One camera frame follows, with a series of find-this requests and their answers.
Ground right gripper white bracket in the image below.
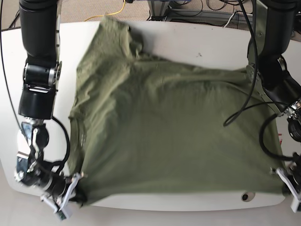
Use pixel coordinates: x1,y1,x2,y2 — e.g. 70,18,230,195
40,173,87,215

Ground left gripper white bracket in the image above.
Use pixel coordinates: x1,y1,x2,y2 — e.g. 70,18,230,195
270,164,301,201

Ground olive green t-shirt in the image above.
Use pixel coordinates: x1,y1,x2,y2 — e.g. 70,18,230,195
68,17,284,205

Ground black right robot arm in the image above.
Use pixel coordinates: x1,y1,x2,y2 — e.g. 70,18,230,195
12,0,87,221

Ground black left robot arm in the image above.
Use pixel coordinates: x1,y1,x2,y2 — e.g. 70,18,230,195
223,0,301,213

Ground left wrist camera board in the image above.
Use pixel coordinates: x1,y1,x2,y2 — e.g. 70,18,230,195
291,199,301,213

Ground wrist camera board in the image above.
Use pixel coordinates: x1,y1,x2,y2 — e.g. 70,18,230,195
55,210,72,221
291,199,301,213

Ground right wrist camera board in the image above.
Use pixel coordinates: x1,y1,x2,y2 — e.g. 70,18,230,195
55,210,72,221

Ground right table cable grommet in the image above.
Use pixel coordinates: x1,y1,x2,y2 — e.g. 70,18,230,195
241,192,256,202

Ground yellow cable on floor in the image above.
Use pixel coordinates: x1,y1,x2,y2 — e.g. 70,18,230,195
84,0,125,22

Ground white cable on floor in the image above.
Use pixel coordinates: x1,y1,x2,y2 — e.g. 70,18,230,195
223,11,238,28

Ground aluminium frame stand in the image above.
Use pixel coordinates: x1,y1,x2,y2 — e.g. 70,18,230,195
147,0,246,27

